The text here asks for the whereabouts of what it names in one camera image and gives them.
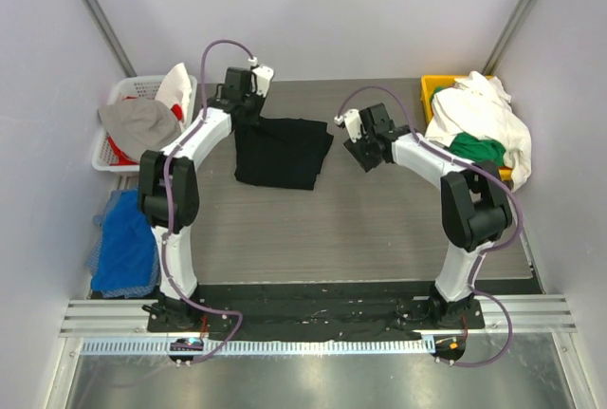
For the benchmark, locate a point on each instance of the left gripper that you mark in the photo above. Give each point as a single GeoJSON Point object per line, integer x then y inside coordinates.
{"type": "Point", "coordinates": [248, 112]}

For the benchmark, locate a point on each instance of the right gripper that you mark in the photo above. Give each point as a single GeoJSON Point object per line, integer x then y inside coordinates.
{"type": "Point", "coordinates": [362, 152]}

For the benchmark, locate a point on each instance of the black t shirt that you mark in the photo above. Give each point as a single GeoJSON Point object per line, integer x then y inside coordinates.
{"type": "Point", "coordinates": [281, 153]}

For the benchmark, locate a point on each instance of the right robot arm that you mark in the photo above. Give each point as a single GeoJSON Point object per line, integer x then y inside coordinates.
{"type": "Point", "coordinates": [474, 208]}

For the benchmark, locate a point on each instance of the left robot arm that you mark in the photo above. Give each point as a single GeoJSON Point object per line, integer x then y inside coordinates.
{"type": "Point", "coordinates": [168, 194]}

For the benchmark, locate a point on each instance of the white and red garment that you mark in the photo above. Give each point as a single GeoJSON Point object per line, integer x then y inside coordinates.
{"type": "Point", "coordinates": [174, 92]}

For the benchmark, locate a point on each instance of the yellow plastic bin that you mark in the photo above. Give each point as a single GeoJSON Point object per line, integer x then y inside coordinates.
{"type": "Point", "coordinates": [432, 84]}

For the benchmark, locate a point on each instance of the green t shirt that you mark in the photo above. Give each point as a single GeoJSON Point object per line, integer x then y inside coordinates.
{"type": "Point", "coordinates": [467, 146]}

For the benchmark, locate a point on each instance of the white plastic laundry basket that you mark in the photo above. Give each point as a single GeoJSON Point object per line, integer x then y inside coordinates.
{"type": "Point", "coordinates": [104, 159]}

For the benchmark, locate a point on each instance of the beige grey shirt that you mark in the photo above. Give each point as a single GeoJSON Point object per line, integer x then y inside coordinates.
{"type": "Point", "coordinates": [138, 125]}

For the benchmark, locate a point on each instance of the white t shirt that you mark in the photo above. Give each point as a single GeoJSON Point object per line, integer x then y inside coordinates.
{"type": "Point", "coordinates": [479, 105]}

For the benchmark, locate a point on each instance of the blue checkered shirt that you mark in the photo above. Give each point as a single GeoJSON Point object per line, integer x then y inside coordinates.
{"type": "Point", "coordinates": [102, 281]}

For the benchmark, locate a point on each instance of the solid blue shirt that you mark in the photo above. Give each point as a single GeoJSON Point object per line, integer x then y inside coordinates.
{"type": "Point", "coordinates": [123, 247]}

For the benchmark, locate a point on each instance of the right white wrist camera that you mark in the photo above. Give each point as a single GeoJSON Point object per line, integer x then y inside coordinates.
{"type": "Point", "coordinates": [351, 121]}

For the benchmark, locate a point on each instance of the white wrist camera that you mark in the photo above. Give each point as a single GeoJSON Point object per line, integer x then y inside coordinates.
{"type": "Point", "coordinates": [262, 76]}
{"type": "Point", "coordinates": [351, 121]}

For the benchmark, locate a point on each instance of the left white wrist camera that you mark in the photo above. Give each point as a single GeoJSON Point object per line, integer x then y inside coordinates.
{"type": "Point", "coordinates": [262, 76]}

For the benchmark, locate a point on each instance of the left corner aluminium post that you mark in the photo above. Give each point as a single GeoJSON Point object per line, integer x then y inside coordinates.
{"type": "Point", "coordinates": [110, 37]}

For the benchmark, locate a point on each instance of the corner aluminium post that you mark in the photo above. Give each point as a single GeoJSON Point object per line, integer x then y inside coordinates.
{"type": "Point", "coordinates": [110, 37]}
{"type": "Point", "coordinates": [514, 24]}

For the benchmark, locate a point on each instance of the aluminium rail frame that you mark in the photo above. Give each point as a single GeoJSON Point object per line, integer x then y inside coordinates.
{"type": "Point", "coordinates": [124, 318]}

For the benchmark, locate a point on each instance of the white slotted cable duct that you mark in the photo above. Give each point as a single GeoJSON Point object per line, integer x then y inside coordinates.
{"type": "Point", "coordinates": [180, 348]}

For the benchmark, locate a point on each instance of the right corner aluminium post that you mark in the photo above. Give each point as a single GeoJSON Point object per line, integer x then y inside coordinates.
{"type": "Point", "coordinates": [514, 24]}

